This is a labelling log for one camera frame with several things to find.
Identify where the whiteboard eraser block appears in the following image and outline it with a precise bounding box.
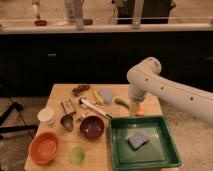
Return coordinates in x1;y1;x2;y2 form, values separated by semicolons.
61;98;76;115

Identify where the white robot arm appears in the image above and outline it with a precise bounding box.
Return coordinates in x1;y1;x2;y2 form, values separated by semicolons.
127;57;213;127

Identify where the dark red bowl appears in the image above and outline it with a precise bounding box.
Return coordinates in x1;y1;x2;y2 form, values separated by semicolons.
80;116;105;140

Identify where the orange bowl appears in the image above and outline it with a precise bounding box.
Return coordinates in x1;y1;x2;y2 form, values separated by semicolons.
28;132;59;165

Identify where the red bowl on counter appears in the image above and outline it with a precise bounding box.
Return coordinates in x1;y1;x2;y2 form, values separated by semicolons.
34;20;47;26

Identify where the orange round fruit toy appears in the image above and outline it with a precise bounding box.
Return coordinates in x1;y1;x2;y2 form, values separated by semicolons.
136;107;145;116

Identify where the green pepper toy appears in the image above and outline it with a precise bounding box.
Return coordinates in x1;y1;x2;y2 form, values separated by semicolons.
114;98;129;109

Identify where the grey blue cloth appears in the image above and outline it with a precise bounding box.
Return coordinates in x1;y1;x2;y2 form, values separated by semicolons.
99;89;114;105

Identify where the blue grey sponge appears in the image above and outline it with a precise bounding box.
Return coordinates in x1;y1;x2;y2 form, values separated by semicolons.
128;131;149;150

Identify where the green plastic tray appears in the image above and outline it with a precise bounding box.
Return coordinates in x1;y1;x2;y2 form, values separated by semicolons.
109;115;181;171

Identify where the brown chocolate bar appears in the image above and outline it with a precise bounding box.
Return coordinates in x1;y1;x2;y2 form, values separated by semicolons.
72;84;90;96

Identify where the metal measuring scoop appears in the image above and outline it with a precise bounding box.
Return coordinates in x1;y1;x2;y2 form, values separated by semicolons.
60;113;75;132

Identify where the small green cup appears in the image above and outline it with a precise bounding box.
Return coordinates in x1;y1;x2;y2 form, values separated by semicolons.
68;146;86;164

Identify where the white cup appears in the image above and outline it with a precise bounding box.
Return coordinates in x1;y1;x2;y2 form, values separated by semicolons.
37;107;56;126

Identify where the dark red dish on counter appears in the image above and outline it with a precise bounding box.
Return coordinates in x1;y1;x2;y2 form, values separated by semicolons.
84;19;93;25

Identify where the black chair base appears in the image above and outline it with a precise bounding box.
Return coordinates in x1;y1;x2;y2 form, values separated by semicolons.
0;78;39;140

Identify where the white handled utensil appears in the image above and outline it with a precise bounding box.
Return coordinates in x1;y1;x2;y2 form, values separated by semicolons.
79;97;112;119

